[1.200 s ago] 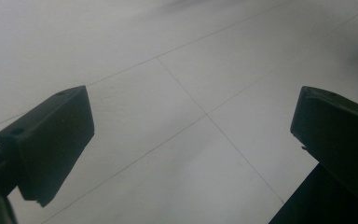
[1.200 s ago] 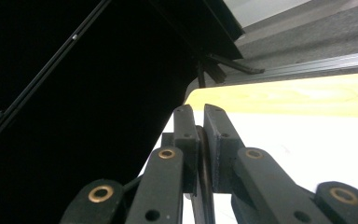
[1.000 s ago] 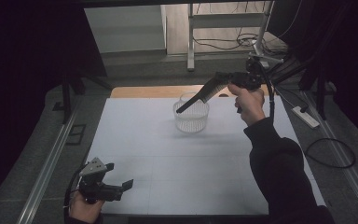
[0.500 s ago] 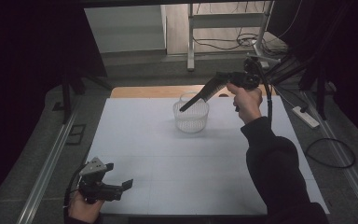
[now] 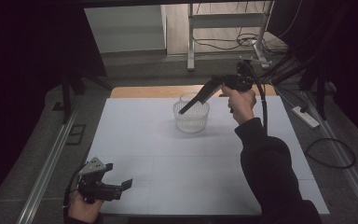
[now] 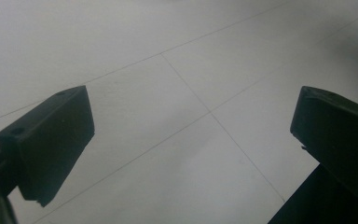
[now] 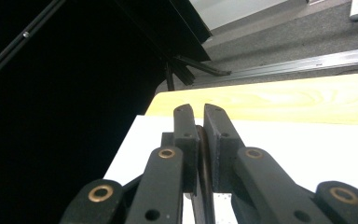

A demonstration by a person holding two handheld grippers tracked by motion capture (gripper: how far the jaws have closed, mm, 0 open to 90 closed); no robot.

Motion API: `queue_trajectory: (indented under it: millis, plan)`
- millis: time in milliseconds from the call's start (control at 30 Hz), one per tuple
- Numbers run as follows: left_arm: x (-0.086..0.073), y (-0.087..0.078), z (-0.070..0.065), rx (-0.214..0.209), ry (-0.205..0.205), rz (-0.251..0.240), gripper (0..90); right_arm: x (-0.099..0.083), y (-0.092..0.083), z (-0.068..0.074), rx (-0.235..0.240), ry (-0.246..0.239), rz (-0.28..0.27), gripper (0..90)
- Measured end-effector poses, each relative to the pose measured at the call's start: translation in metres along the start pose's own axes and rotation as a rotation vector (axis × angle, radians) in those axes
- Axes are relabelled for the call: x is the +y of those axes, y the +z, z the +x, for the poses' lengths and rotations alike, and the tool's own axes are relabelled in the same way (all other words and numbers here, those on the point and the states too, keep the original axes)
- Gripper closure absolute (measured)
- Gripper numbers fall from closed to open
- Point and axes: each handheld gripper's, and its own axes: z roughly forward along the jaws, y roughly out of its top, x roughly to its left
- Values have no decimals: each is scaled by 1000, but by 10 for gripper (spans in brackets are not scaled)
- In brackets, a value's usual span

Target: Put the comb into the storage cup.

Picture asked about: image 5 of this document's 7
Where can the white table cover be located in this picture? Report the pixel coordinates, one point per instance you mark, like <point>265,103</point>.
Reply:
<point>174,174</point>

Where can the white mesh basket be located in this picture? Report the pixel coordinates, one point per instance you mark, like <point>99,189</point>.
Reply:
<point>192,123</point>

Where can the white metal desk frame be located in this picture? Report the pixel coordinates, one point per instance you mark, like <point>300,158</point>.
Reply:
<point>227,20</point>

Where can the person's left hand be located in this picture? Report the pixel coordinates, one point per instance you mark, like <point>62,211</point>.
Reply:
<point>84,211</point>

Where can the black comb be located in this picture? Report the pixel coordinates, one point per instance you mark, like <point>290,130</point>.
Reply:
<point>203,95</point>

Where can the wooden table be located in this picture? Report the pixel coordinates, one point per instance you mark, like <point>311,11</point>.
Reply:
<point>155,91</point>

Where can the black camera stand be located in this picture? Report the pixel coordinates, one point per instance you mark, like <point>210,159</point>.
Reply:
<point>66,99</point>
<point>321,99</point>

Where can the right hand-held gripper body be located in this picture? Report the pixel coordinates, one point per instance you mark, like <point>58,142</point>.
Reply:
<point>239,81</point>

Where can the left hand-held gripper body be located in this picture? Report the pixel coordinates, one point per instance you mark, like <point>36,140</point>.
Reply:
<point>96,185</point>

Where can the white power strip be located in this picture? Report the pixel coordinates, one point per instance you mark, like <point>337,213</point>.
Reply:
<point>306,117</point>

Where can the aluminium floor rail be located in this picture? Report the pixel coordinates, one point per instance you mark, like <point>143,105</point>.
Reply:
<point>345,161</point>
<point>43,177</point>

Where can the person's right hand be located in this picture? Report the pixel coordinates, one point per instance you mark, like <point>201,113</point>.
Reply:
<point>240,104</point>

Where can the black floor socket plate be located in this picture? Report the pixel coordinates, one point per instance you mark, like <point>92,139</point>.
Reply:
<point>76,134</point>
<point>58,106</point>

